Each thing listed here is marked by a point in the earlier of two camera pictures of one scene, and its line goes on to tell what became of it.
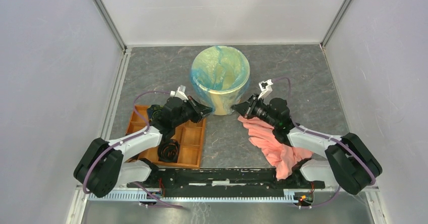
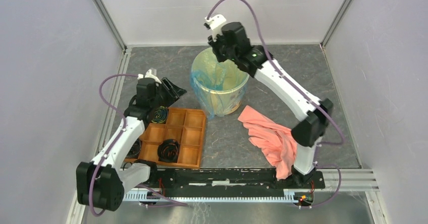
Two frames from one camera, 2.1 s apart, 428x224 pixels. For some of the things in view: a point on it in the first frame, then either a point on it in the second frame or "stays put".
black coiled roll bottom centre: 168,151 stays put
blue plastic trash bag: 220,75 stays put
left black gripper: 202,109 → 173,93
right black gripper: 246,109 → 215,45
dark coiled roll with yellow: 155,113 stays put
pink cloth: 285,157 stays put
